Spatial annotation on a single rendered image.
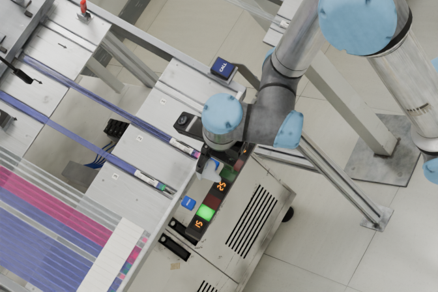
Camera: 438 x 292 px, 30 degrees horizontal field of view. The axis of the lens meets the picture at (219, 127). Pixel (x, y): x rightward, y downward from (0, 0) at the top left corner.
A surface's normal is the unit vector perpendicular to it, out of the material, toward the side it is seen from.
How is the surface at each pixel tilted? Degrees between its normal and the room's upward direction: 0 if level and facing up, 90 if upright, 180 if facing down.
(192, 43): 0
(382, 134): 90
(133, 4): 90
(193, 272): 90
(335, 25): 83
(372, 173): 0
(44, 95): 44
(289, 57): 71
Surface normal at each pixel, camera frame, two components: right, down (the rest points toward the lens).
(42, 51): 0.01, -0.29
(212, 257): 0.63, 0.15
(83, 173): -0.59, -0.55
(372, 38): -0.22, 0.72
